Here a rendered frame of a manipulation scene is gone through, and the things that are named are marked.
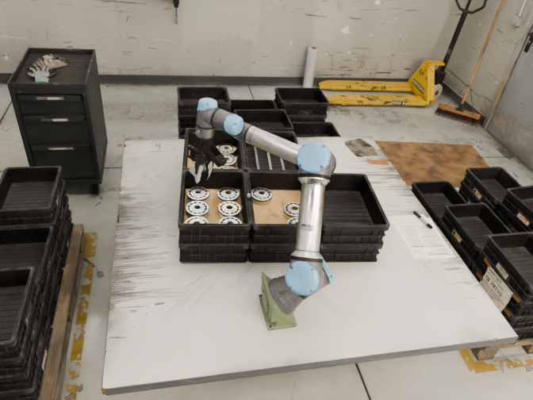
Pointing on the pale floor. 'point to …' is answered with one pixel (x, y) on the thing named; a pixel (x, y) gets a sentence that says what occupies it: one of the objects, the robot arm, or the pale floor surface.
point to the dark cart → (62, 115)
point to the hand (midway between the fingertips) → (203, 179)
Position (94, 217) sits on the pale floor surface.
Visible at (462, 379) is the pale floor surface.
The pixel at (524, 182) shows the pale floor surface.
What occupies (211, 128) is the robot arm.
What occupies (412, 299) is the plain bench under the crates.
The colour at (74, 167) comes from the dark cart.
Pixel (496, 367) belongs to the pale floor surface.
